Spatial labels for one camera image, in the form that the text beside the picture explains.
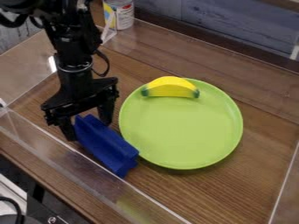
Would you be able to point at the yellow toy banana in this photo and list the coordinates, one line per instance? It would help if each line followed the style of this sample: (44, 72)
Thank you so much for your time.
(170, 86)

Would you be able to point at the clear acrylic enclosure wall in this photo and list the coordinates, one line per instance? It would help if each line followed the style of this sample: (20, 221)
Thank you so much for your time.
(95, 192)

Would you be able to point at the white labelled can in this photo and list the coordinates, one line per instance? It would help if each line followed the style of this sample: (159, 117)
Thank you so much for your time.
(123, 9)

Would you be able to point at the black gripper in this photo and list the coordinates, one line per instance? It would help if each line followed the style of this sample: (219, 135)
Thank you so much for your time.
(80, 93)

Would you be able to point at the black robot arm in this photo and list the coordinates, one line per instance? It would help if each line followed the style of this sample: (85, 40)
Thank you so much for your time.
(75, 37)

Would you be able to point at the blue plastic block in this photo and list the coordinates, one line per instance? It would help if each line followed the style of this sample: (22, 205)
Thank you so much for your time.
(106, 145)

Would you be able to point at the green round plate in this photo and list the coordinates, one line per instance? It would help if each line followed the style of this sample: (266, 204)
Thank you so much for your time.
(182, 133)

